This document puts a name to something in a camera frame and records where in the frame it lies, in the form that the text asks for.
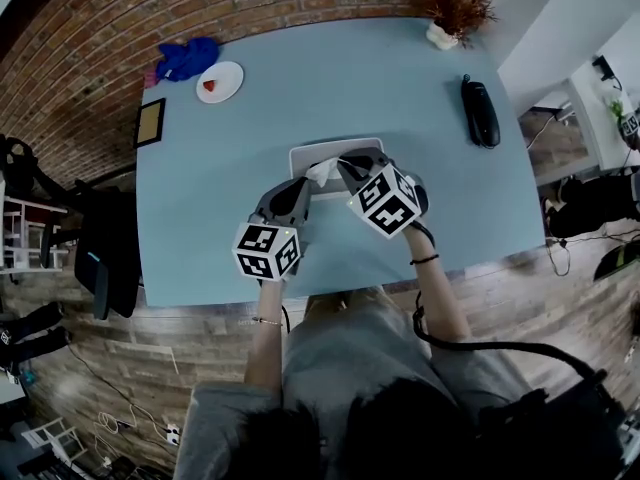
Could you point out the white tissue box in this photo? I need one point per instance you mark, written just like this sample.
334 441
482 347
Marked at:
312 150

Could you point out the black office chair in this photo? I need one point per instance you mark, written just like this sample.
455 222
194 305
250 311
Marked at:
107 248

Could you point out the pink small item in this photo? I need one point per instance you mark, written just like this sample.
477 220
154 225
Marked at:
150 79

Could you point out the white round plate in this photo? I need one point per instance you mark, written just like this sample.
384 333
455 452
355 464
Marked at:
225 80

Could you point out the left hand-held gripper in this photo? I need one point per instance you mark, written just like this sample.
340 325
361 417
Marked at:
265 250

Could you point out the white power strip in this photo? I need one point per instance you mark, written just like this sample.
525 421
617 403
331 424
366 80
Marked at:
172 434

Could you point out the blue crumpled cloth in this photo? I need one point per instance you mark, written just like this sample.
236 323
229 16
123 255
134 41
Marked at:
187 59

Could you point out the black picture frame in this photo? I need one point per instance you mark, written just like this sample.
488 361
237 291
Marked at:
150 123

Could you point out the black backpack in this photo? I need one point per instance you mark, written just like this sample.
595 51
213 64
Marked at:
560 433

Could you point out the white small chair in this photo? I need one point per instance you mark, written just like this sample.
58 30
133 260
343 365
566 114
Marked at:
55 440

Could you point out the person's right forearm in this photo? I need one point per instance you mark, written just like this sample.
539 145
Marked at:
440 298

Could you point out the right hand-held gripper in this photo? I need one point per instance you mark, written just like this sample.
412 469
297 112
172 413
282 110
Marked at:
387 200

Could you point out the black wrist band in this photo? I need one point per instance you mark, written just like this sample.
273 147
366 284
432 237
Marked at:
425 259

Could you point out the reddish potted plant white pot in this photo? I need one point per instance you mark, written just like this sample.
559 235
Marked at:
452 8

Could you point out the black wall device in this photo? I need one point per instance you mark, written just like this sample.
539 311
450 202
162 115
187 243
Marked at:
603 67

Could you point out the person's grey clothing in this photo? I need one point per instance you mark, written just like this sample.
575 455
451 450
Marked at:
360 348

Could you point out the small green plant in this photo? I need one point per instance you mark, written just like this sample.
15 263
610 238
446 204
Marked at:
616 107

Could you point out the red strawberry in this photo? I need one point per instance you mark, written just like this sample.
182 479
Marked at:
209 86

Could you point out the white metal rack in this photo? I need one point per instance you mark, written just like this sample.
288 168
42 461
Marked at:
30 238

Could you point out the person's left forearm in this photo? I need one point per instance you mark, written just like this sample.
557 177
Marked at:
267 348

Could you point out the black stand equipment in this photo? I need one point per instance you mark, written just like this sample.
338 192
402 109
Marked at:
17 163

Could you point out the black bag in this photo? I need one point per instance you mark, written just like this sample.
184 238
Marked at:
595 200

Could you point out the white tissue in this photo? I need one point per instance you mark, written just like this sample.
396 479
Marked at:
322 172

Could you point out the black tripod equipment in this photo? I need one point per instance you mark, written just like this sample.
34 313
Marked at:
32 335

